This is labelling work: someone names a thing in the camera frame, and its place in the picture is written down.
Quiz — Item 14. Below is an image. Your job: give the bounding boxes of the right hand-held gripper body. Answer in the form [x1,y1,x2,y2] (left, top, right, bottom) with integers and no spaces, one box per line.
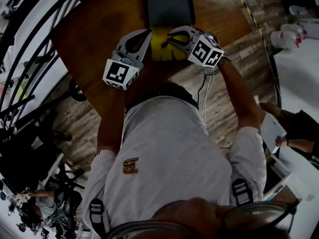
[186,28,225,68]

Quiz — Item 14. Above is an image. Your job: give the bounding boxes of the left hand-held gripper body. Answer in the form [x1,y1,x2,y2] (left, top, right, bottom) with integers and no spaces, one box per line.
[102,50,145,92]

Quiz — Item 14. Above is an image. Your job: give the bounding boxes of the black screwdriver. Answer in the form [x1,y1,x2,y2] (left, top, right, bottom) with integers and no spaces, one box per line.
[160,36,176,49]

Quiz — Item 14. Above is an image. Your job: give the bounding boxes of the person's right forearm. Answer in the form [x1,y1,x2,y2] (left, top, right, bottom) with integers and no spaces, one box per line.
[216,57,263,130]

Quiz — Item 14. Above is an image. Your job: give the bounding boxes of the person's left forearm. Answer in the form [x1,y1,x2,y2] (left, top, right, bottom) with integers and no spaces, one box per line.
[96,88,128,156]

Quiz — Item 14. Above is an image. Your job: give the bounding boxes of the person's dark trousers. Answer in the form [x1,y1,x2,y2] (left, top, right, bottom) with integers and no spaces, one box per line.
[126,80,200,112]

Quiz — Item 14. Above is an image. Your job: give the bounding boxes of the white plastic jug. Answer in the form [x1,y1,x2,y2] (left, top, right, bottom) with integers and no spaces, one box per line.
[280,23,308,40]
[270,30,301,50]

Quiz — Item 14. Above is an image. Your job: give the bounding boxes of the person's white t-shirt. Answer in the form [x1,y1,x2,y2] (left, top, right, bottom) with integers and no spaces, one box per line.
[82,95,267,234]

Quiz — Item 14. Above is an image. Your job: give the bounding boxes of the white tablet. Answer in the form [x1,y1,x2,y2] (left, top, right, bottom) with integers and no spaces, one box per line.
[260,113,288,154]

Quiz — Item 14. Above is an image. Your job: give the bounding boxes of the black office chair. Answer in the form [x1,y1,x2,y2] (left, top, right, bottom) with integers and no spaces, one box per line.
[0,123,73,191]

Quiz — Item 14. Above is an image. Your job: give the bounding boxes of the person's head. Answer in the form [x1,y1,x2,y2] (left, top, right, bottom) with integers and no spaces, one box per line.
[152,197,232,230]

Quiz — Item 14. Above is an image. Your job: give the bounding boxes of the person's eyeglasses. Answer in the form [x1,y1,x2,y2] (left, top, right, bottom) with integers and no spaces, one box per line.
[106,200,300,239]

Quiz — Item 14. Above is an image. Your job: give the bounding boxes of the black cable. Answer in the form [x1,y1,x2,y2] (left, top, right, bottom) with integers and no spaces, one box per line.
[196,68,220,109]

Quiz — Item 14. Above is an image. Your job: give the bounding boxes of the white cable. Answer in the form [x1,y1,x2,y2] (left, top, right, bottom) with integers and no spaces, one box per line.
[201,67,215,131]

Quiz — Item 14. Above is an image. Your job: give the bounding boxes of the black grey harness strap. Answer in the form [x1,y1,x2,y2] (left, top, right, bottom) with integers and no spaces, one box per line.
[231,178,254,206]
[89,198,107,237]

